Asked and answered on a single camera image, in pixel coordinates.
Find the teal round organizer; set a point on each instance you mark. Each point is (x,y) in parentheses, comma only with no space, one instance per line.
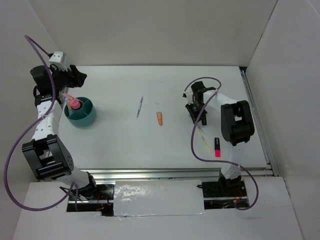
(83,116)

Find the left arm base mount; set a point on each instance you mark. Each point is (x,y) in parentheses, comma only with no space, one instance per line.
(97,198)

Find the blue white pen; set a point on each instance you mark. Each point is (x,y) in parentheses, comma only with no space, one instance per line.
(139,107)

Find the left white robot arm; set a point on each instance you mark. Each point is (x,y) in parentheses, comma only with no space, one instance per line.
(45,153)

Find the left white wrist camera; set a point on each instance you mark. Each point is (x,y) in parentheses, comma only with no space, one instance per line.
(59,59)

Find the light blue highlighter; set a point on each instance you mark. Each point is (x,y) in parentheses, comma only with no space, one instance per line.
(67,101)

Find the pink capped black highlighter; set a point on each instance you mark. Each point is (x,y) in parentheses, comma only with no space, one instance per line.
(217,147)

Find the yellow clear pen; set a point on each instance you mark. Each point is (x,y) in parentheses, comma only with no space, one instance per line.
(202,135)

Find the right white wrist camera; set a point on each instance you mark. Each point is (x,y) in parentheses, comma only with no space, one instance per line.
(188,95)

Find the blue capped black highlighter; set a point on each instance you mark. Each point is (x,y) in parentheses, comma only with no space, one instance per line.
(204,121)

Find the orange grey highlighter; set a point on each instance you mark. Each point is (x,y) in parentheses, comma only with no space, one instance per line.
(68,96)

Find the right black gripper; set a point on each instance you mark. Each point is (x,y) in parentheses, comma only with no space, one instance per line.
(194,115)

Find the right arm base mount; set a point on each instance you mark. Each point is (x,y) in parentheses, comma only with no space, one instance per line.
(217,197)

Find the white front panel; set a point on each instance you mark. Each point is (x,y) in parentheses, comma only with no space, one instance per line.
(158,198)

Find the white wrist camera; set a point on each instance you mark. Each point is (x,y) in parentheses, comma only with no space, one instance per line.
(188,95)
(59,59)

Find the orange clear cap highlighter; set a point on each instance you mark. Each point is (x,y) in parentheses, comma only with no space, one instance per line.
(159,118)

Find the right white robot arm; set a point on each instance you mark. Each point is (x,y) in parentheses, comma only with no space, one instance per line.
(236,125)

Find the aluminium front rail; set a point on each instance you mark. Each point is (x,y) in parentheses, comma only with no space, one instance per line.
(105,175)

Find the pink capped bottle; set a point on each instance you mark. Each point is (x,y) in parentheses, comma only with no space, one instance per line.
(75,104)

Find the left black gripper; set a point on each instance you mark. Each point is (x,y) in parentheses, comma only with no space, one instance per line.
(77,81)

